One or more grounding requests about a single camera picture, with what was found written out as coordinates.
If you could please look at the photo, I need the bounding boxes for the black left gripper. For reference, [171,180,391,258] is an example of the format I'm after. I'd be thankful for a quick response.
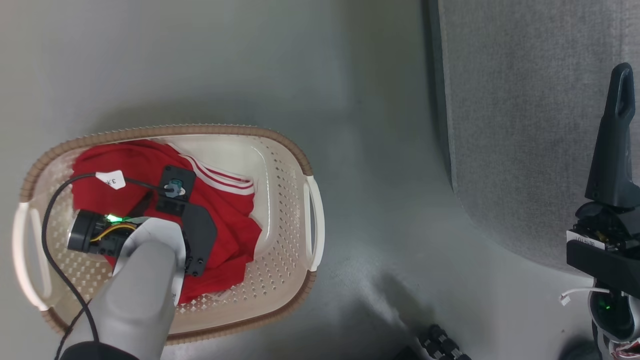
[131,191,219,278]

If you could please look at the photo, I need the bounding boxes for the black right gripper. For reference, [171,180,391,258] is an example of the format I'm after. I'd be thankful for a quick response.
[566,62,640,297]

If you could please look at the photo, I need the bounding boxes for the red garment with white stripes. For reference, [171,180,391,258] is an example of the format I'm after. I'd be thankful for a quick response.
[71,140,263,305]

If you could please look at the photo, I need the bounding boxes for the grey fabric sofa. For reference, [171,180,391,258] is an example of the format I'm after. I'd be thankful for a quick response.
[429,0,640,273]

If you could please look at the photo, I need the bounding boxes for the beige perforated laundry basket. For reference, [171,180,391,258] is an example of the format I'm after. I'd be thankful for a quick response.
[12,124,326,346]

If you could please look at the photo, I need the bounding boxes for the white cable label tag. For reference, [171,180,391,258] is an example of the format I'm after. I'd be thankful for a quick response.
[95,170,127,191]

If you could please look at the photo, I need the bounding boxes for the thin black cable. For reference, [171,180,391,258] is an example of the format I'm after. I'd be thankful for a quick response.
[41,172,173,360]

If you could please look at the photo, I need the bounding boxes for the white cable with plug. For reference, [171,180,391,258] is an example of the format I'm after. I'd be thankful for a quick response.
[559,287,612,307]

